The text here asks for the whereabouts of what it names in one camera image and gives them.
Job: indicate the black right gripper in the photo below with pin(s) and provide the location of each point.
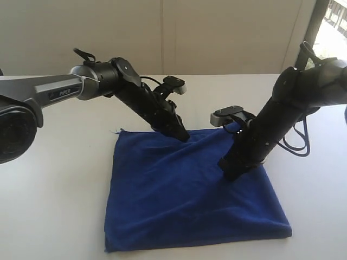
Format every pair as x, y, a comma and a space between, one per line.
248, 151

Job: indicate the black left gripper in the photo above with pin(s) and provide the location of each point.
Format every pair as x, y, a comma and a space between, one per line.
162, 117

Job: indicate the blue microfiber cloth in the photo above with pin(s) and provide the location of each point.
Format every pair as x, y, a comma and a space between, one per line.
169, 194

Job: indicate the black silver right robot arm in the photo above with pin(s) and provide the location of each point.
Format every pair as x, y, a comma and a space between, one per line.
296, 94

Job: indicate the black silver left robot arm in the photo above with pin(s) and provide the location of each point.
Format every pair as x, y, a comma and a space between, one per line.
24, 97

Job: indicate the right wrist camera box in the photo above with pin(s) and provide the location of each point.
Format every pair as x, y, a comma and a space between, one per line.
223, 117

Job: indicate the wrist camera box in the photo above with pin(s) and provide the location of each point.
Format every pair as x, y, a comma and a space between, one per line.
223, 117
170, 84

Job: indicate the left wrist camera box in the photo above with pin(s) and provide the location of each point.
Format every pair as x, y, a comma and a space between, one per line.
170, 84

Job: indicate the dark window frame post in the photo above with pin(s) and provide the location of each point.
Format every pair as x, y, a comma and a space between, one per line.
317, 16

